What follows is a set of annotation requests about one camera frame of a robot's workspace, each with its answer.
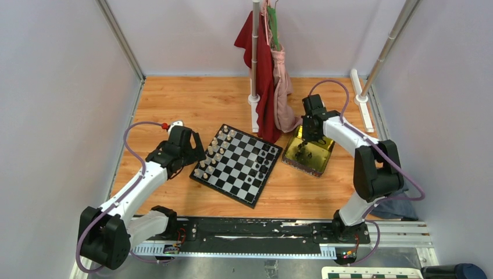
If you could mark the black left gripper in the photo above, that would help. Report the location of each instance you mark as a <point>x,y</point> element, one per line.
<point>196,154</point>

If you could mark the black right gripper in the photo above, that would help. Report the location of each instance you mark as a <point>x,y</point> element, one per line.
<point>306,136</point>

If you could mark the yellow square tin box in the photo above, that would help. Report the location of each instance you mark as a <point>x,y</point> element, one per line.
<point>321,154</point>

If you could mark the black rook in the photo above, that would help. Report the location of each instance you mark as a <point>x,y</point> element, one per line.
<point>266,147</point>

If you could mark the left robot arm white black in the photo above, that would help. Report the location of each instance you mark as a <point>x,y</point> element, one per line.
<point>131,200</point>

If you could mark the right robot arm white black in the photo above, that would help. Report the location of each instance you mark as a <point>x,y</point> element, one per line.
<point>375,173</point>

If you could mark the white chess pieces row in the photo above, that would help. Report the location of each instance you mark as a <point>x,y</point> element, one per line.
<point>219,155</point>

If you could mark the black pieces in tin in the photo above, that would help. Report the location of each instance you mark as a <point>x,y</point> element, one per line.
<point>303,152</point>

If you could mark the pink hanging garment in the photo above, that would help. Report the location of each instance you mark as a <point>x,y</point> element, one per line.
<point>284,117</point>

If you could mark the white rack foot bar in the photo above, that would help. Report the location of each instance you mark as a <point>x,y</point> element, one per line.
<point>361,101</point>

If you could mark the red hanging shirt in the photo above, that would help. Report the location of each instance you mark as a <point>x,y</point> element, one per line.
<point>264,77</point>

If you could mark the black white chessboard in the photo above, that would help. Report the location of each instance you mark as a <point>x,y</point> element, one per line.
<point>234,185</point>

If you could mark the white clothes rack pole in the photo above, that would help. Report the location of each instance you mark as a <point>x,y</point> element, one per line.
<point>254,98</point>

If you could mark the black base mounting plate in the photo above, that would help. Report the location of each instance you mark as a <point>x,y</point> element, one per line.
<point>248,236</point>

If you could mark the green clothes hanger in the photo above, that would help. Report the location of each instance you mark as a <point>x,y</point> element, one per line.
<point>273,26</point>

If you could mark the grey crumpled cloth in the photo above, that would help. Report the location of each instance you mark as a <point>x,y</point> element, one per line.
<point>395,209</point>

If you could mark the silver diagonal rack pole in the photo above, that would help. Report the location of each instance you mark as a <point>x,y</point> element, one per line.
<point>400,23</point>

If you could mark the dark blue object corner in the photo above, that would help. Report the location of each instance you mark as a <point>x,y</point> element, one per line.
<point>457,271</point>

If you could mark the aluminium frame rail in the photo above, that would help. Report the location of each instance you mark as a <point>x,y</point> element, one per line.
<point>395,235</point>

